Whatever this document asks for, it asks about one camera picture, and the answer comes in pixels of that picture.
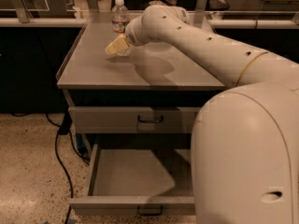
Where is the black upper drawer handle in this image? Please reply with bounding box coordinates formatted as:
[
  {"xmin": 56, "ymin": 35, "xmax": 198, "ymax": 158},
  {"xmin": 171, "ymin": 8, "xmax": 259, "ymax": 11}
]
[{"xmin": 137, "ymin": 116, "xmax": 164, "ymax": 123}]

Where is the black drawer handle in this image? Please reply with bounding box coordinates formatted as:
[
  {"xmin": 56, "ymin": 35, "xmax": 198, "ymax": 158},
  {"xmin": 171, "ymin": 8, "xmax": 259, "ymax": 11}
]
[
  {"xmin": 136, "ymin": 206, "xmax": 164, "ymax": 217},
  {"xmin": 137, "ymin": 116, "xmax": 164, "ymax": 123}
]

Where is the black floor cable left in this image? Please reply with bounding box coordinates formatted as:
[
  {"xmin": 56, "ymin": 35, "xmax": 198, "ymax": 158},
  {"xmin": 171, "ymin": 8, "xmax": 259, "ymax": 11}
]
[{"xmin": 10, "ymin": 112, "xmax": 92, "ymax": 224}]

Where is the closed grey upper drawer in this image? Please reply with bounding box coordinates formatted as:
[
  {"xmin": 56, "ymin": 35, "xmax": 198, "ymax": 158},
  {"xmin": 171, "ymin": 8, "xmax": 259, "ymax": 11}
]
[{"xmin": 68, "ymin": 106, "xmax": 199, "ymax": 133}]

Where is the clear plastic water bottle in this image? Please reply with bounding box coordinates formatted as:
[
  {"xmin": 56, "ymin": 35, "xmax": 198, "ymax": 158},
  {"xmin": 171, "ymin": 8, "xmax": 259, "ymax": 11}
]
[{"xmin": 111, "ymin": 0, "xmax": 130, "ymax": 37}]

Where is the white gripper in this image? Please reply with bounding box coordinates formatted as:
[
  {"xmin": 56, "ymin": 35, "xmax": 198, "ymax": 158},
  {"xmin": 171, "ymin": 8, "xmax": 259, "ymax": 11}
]
[{"xmin": 105, "ymin": 16, "xmax": 150, "ymax": 56}]

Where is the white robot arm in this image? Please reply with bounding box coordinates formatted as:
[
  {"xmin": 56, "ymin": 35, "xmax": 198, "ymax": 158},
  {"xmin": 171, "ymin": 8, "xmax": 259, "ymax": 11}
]
[{"xmin": 106, "ymin": 5, "xmax": 299, "ymax": 224}]

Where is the open grey lower drawer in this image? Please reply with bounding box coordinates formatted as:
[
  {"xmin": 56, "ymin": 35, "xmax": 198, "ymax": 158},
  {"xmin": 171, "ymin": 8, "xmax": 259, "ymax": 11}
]
[{"xmin": 70, "ymin": 146, "xmax": 195, "ymax": 216}]

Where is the grey drawer cabinet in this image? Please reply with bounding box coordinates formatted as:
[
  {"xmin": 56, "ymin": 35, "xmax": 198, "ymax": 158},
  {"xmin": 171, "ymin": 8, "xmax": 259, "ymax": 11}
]
[{"xmin": 57, "ymin": 13, "xmax": 224, "ymax": 147}]

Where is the white horizontal rail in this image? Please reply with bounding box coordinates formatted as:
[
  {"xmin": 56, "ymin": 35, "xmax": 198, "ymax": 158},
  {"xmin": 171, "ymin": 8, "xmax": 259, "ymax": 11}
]
[{"xmin": 0, "ymin": 18, "xmax": 299, "ymax": 30}]

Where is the black lower drawer handle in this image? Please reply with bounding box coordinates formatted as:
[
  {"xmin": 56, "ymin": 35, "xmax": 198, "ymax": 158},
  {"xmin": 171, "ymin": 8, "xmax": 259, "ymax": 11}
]
[{"xmin": 136, "ymin": 206, "xmax": 164, "ymax": 217}]

